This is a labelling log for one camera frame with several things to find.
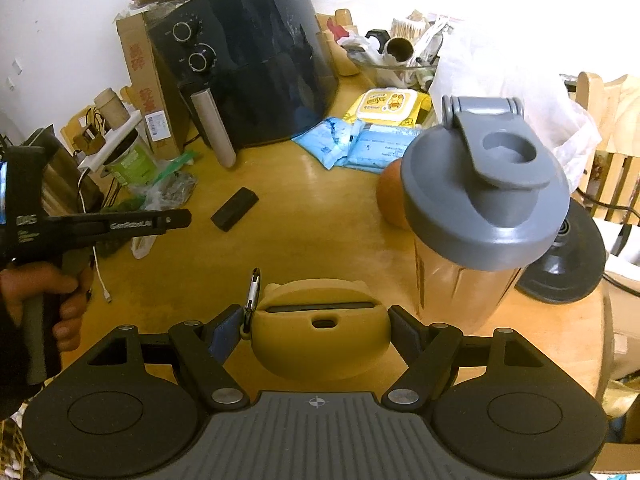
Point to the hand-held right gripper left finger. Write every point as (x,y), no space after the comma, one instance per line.
(227,332)

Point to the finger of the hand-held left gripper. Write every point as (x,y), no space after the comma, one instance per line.
(130,224)

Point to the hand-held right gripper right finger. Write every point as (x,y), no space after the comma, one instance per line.
(405,332)

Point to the tan earbud case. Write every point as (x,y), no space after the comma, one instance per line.
(320,345)

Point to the person's left hand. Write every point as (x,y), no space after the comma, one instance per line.
(45,282)

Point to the steel electric kettle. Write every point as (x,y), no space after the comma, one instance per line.
(65,180)

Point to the clear plastic bag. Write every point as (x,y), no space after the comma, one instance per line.
(167,190)

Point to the green label canister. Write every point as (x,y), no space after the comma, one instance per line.
(132,167)

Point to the black rectangular block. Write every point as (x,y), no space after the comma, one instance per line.
(234,209)

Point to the brown paper roll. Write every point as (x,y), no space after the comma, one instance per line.
(112,107)

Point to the orange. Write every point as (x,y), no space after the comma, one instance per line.
(392,195)

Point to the brown carton red print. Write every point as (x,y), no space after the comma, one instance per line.
(145,75)

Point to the clear shaker bottle grey lid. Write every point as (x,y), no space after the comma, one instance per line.
(480,200)

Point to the blue wet wipes packet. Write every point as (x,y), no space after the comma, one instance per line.
(385,150)
(325,142)

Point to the black air fryer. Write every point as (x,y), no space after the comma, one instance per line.
(250,60)

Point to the yellow wet wipes packet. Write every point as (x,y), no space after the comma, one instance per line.
(390,105)

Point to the glass bowl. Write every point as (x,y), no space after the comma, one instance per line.
(395,72)

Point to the light wooden block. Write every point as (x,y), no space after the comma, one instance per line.
(345,62)

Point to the wooden chair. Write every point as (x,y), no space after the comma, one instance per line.
(615,160)

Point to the white plastic bag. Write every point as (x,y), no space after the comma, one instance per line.
(500,70)

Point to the brown cardboard tube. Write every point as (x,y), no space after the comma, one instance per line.
(400,50)

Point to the cotton swab pack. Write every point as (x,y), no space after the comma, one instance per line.
(407,25)

